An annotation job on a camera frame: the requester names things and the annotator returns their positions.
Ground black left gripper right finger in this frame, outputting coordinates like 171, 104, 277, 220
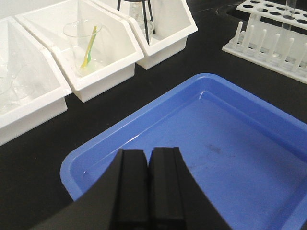
149, 147, 231, 230

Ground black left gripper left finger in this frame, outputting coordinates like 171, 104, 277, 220
33, 149, 149, 230

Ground clear glass test tube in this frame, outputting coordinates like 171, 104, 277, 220
281, 0, 297, 34

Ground white test tube rack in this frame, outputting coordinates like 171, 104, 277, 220
222, 0, 307, 83

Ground blue plastic tray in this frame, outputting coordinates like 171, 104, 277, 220
60, 73, 307, 230

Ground left white storage bin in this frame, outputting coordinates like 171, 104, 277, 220
0, 16, 72, 145

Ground white storage bin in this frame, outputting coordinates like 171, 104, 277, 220
0, 16, 72, 145
94, 0, 198, 69
16, 0, 143, 102

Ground yellow green plastic spoon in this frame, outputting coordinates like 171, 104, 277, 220
81, 25, 97, 68

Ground middle white storage bin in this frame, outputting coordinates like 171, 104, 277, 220
16, 0, 143, 102

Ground glassware in left bin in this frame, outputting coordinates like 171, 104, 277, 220
0, 57, 33, 114

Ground glass beaker in middle bin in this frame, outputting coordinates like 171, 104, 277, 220
63, 19, 104, 77

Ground right white storage bin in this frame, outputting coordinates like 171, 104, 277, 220
94, 0, 198, 69

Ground glass flask in right bin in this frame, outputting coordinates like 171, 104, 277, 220
128, 0, 155, 36

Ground black metal tripod stand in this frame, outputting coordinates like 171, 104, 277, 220
117, 0, 156, 46

